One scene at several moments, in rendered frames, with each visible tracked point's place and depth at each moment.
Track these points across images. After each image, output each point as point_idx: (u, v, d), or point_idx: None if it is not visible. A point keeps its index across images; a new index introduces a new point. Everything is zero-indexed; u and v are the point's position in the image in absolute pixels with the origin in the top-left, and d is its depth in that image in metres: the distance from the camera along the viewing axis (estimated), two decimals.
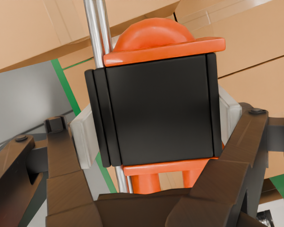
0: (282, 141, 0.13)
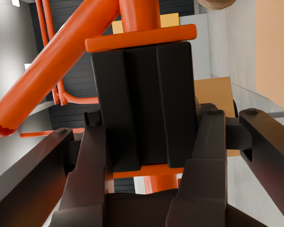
0: (236, 139, 0.14)
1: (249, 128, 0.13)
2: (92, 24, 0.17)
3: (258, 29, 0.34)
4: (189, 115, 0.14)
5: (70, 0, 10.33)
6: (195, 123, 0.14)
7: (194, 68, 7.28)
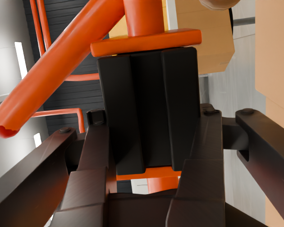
0: (233, 139, 0.14)
1: (246, 128, 0.13)
2: (96, 27, 0.17)
3: (258, 28, 0.34)
4: (194, 120, 0.14)
5: None
6: None
7: None
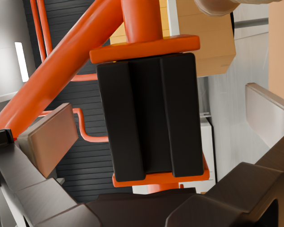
0: None
1: None
2: (95, 34, 0.17)
3: (272, 33, 0.34)
4: (194, 125, 0.14)
5: None
6: (199, 133, 0.15)
7: None
